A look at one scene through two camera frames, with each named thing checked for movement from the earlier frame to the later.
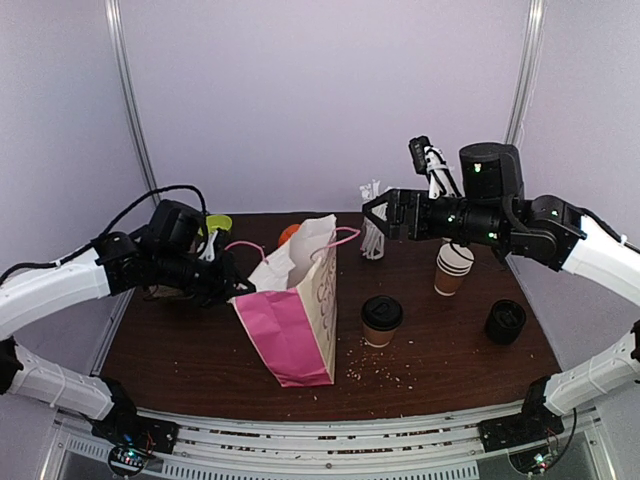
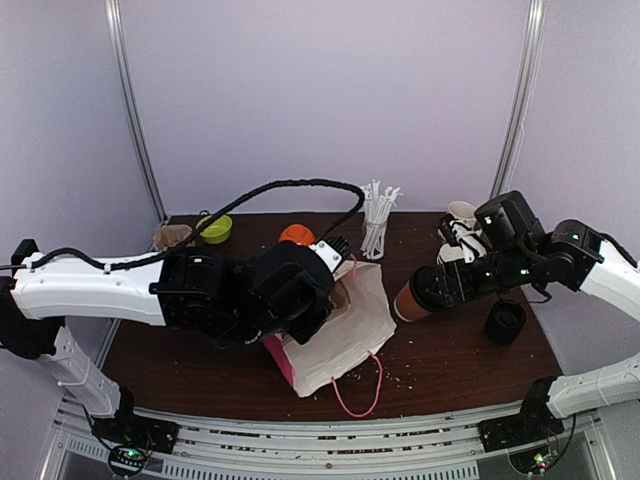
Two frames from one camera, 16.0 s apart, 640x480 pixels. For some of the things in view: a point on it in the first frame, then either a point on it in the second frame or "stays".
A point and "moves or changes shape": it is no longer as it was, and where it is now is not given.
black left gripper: [225, 273] to [303, 332]
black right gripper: [400, 214] to [435, 286]
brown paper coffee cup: [381, 315] to [406, 306]
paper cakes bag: [290, 308] moves or changes shape
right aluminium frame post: [532, 37] stays
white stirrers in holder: [372, 239] stays
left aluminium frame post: [127, 75] stays
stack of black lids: [505, 322] stays
